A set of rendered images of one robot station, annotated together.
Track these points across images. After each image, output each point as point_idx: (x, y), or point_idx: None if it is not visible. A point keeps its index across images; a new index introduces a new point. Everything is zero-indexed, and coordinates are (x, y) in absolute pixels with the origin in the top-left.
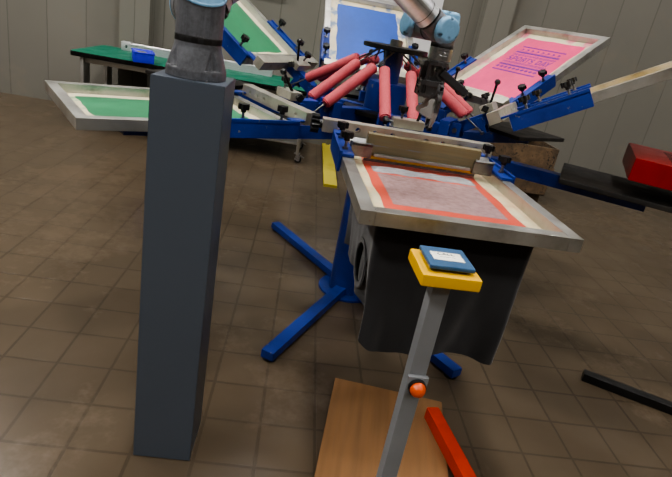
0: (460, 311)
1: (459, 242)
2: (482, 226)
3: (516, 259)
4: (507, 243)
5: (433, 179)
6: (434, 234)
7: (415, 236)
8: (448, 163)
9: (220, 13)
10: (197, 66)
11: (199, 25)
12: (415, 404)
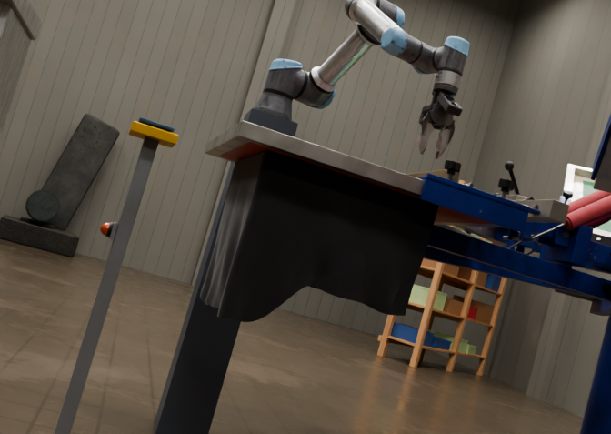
0: (229, 247)
1: (245, 171)
2: (224, 132)
3: (255, 179)
4: (225, 142)
5: None
6: (241, 168)
7: (236, 173)
8: None
9: (279, 73)
10: (256, 104)
11: (266, 81)
12: (109, 253)
